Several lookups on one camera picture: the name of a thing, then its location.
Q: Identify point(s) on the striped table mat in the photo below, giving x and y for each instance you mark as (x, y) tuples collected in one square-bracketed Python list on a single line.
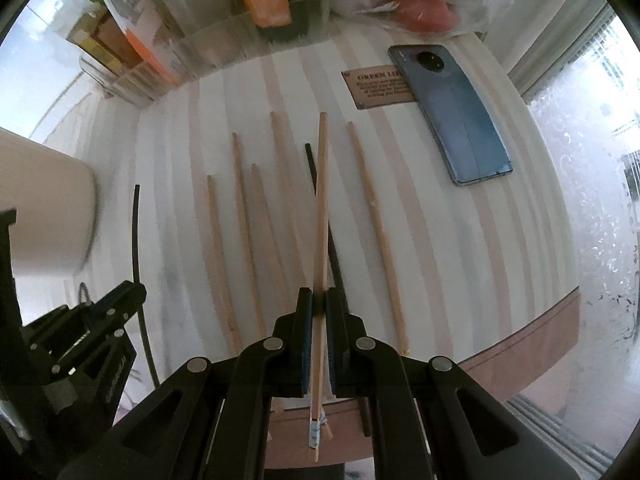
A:
[(440, 240)]

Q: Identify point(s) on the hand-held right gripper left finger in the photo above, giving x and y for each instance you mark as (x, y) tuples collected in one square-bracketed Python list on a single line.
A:
[(306, 350)]

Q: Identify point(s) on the green and brown box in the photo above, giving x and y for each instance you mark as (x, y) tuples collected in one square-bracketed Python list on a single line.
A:
[(100, 45)]

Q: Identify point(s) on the red round vegetable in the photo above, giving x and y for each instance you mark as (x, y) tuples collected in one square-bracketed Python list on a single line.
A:
[(425, 7)]

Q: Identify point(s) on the frosted patterned window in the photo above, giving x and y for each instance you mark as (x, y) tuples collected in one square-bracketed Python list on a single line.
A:
[(590, 185)]

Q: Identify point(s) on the blue smartphone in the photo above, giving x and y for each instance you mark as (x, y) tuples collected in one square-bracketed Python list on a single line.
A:
[(460, 120)]

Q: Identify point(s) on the black chopstick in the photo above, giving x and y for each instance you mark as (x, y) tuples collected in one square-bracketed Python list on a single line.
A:
[(312, 175)]

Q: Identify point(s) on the glass jar with dark lid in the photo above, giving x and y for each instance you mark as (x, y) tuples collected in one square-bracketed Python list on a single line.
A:
[(192, 5)]

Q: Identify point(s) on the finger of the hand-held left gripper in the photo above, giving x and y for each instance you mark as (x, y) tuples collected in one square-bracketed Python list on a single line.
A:
[(100, 312), (97, 352)]

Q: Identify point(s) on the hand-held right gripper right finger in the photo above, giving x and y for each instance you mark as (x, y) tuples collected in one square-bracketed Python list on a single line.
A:
[(331, 350)]

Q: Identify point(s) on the brown printed label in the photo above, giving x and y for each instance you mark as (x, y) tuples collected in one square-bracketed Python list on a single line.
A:
[(367, 91)]

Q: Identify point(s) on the white and orange packet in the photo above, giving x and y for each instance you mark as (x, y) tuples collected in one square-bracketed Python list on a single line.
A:
[(140, 25)]

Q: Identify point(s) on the cream cylindrical container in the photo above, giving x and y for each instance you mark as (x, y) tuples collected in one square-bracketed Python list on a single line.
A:
[(45, 210)]

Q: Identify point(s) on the wooden chopstick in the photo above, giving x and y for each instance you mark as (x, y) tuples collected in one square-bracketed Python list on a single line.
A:
[(372, 220), (267, 230), (218, 250), (243, 220), (287, 185), (322, 185)]

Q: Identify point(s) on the clear plastic organizer tray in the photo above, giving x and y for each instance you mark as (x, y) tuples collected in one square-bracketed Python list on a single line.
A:
[(225, 40)]

